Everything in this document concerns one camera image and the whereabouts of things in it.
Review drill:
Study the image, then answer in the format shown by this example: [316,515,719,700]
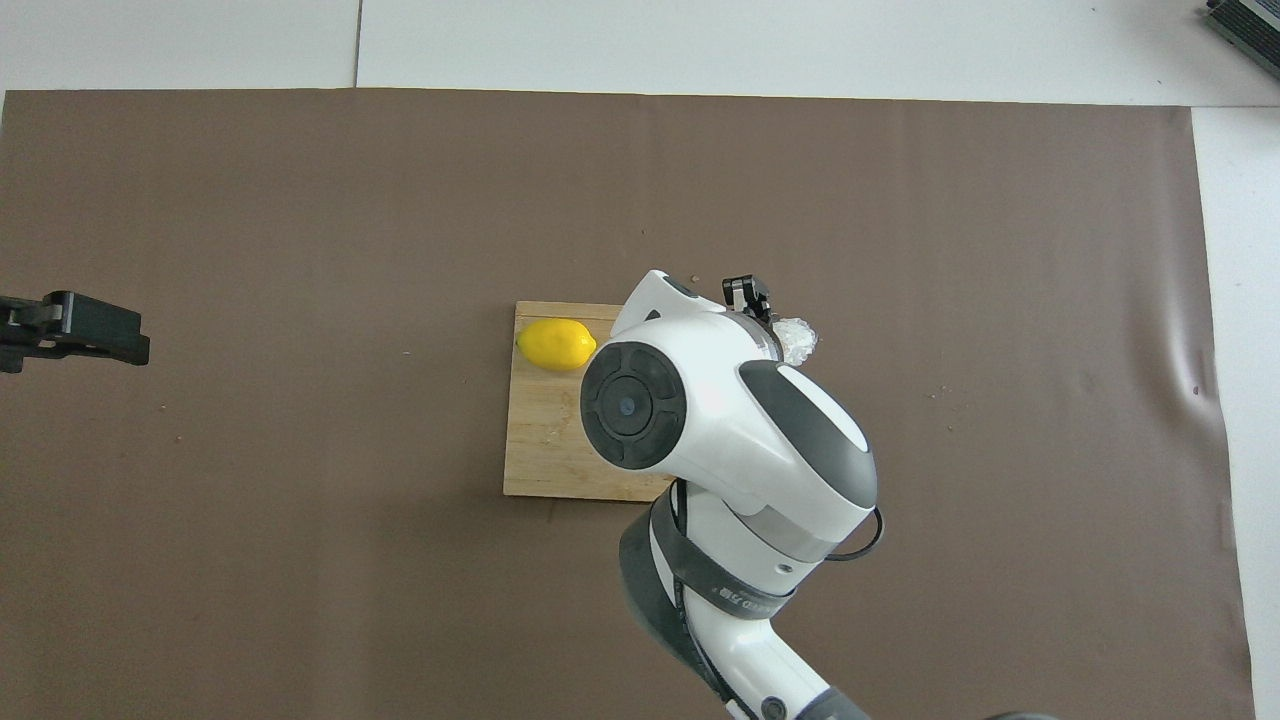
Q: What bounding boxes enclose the brown paper table mat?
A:
[0,88,1256,720]

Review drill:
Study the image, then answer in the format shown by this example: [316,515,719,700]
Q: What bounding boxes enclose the wooden cutting board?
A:
[503,301,681,501]

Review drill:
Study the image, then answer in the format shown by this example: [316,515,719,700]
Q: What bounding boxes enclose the yellow lemon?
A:
[516,318,598,373]

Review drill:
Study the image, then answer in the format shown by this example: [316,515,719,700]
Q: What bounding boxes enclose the black ribbed device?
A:
[1203,0,1280,53]

